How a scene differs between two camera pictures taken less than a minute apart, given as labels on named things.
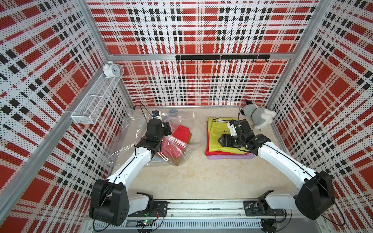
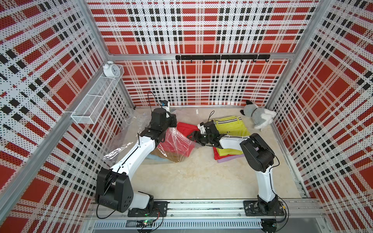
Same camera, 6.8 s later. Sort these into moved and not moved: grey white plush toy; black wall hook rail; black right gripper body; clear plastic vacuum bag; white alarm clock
Moved: clear plastic vacuum bag; black right gripper body
Not moved: black wall hook rail; white alarm clock; grey white plush toy
